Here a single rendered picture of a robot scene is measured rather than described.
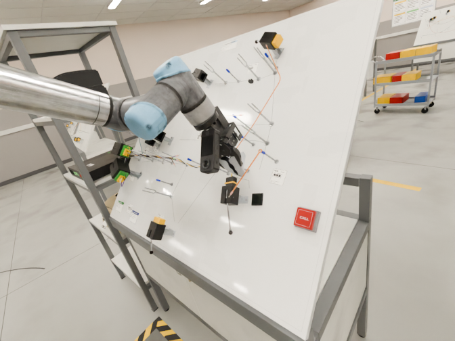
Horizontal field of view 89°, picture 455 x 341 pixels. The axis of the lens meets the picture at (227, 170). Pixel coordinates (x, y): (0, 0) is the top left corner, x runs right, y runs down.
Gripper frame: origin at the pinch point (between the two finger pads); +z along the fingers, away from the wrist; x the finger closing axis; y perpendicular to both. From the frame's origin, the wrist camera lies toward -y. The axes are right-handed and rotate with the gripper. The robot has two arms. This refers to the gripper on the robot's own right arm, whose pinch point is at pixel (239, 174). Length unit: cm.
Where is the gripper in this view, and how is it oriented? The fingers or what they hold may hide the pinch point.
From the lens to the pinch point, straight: 69.5
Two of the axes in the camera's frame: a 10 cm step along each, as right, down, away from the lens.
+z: 5.2, 6.7, 5.4
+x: -7.8, 1.1, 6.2
